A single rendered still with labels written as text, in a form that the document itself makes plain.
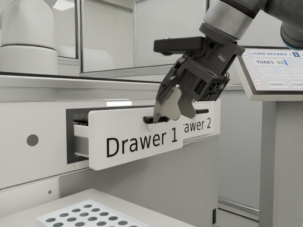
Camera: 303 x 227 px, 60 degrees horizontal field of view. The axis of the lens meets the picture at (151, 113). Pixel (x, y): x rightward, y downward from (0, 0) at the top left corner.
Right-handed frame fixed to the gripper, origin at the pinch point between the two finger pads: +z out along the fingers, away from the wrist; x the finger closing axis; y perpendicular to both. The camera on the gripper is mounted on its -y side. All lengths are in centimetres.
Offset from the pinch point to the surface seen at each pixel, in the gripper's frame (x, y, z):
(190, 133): 29.5, -4.2, 13.2
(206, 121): 40.0, -6.0, 10.5
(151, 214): -11.4, 14.6, 8.7
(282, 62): 91, -10, -16
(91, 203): -20.3, 9.2, 8.2
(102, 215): -21.1, 12.2, 6.7
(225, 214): 151, 9, 105
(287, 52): 98, -13, -21
